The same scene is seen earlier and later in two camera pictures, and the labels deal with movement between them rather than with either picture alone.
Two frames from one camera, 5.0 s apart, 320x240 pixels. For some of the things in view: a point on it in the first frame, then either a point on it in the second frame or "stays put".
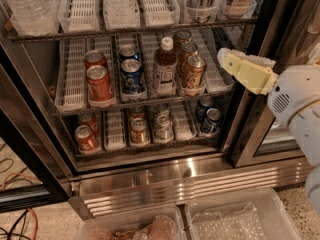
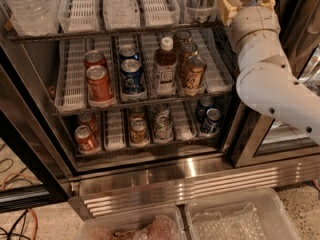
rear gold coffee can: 180,38 stays put
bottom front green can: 163,132 stays put
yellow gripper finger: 255,72 -> 227,7
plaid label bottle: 201,2 stays put
